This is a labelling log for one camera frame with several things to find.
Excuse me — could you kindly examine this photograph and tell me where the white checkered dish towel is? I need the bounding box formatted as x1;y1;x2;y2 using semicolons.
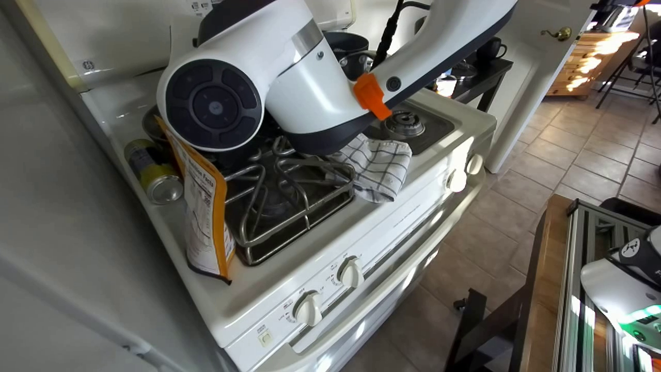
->
329;133;415;206

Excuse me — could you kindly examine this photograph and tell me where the wooden board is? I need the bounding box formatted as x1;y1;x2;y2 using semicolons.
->
517;194;577;372

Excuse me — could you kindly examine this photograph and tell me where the brass door knob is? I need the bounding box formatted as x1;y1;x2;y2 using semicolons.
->
541;24;574;45

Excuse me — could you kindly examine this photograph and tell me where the wooden furniture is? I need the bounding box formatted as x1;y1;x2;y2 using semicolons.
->
544;29;646;100

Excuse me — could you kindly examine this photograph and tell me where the white refrigerator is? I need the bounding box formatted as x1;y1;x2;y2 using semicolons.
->
0;0;228;372

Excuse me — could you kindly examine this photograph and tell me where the black side table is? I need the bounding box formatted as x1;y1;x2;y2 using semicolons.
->
435;37;513;114

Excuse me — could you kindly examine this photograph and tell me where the white stove knob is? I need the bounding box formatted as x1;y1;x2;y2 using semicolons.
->
444;167;469;194
462;150;486;177
291;287;323;328
335;255;365;289

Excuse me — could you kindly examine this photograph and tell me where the white device with black strap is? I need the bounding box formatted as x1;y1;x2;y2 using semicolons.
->
577;224;661;328

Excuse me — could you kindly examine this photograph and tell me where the white door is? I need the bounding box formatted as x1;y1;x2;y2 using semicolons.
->
480;0;597;177

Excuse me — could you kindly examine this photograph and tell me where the dark blue saucepan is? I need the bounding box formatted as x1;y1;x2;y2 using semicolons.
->
322;29;377;81

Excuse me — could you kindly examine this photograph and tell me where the orange food packet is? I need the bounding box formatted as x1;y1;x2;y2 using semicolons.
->
152;114;237;285

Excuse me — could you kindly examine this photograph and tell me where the bare metal burner grate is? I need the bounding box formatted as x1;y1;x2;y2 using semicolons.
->
220;135;356;268

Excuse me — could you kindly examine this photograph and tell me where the aluminium frame cart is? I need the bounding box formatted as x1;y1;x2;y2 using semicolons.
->
553;198;661;372

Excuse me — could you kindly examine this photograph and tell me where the yellow green spice can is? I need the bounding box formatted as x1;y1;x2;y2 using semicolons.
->
121;137;186;206

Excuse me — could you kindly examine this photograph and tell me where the orange cable clip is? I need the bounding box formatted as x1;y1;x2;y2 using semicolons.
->
351;70;395;124

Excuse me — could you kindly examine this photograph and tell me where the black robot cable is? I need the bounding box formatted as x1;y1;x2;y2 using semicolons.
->
372;0;431;70

